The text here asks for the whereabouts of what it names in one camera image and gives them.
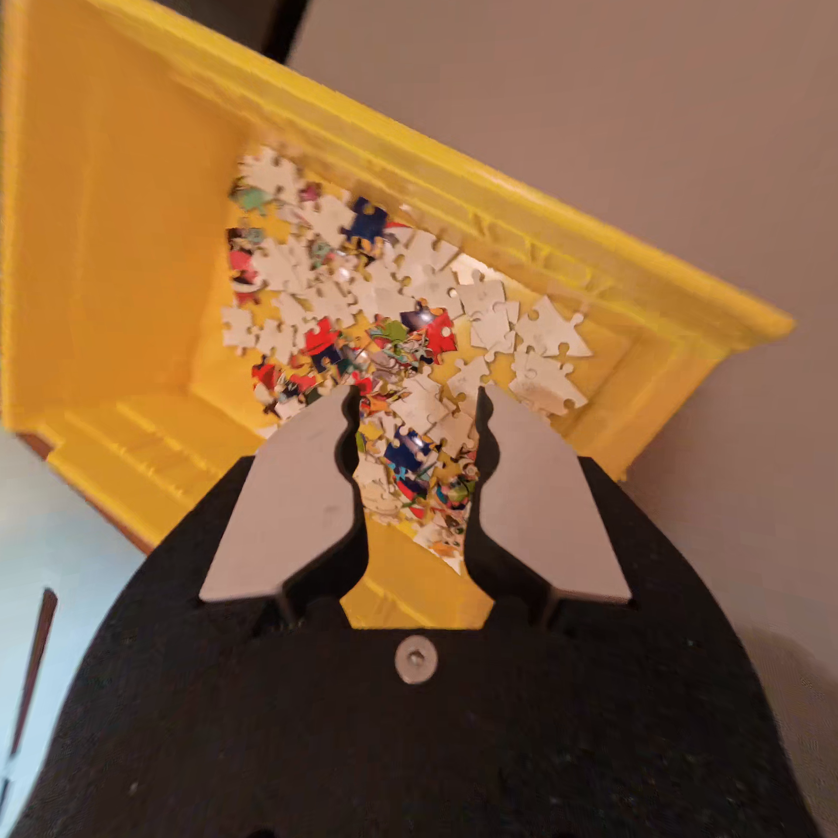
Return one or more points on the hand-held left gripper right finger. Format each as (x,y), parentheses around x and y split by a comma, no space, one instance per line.
(543,517)

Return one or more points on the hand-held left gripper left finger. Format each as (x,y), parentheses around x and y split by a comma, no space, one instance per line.
(281,517)

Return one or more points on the pile of puzzle pieces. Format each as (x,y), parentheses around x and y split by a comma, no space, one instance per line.
(406,294)

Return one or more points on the yellow plastic bin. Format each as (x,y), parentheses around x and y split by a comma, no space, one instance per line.
(118,262)

